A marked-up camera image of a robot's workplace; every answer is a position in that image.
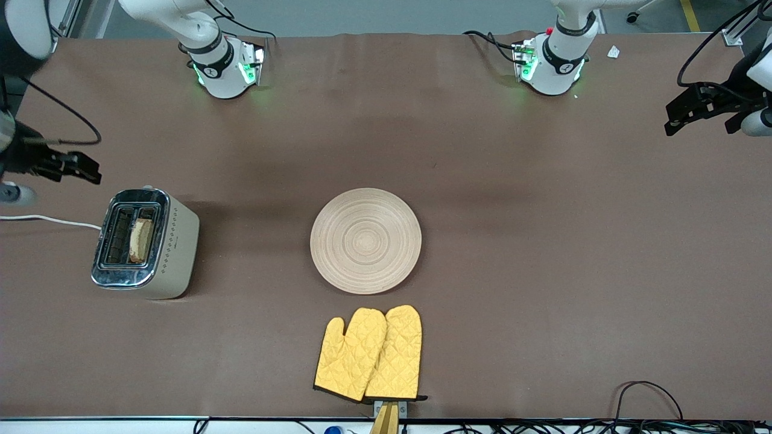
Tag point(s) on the round wooden plate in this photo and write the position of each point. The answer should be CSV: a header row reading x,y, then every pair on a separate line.
x,y
365,241

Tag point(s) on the brown table cover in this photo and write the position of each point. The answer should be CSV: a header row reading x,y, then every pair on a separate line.
x,y
512,211

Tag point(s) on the cream and chrome toaster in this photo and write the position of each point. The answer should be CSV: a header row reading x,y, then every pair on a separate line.
x,y
172,253

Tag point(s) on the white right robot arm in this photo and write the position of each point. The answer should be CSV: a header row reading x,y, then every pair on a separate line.
x,y
223,72

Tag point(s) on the aluminium frame profile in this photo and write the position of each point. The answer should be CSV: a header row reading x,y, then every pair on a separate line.
x,y
737,35
63,27

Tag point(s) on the small white paper scrap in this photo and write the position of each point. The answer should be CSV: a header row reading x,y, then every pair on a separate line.
x,y
613,52

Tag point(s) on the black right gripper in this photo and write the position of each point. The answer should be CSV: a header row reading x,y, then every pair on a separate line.
x,y
23,158

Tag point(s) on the wooden clamp with metal bracket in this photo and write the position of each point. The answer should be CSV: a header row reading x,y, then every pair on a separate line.
x,y
386,419

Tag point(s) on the yellow quilted oven mitt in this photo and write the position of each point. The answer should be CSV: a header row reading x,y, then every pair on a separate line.
x,y
350,355
401,349

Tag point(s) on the brown bread slice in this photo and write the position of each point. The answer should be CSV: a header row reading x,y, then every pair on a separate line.
x,y
142,241

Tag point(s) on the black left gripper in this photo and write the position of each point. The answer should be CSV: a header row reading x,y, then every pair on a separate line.
x,y
731,99

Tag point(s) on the black caster wheel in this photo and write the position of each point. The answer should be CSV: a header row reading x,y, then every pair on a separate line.
x,y
632,17

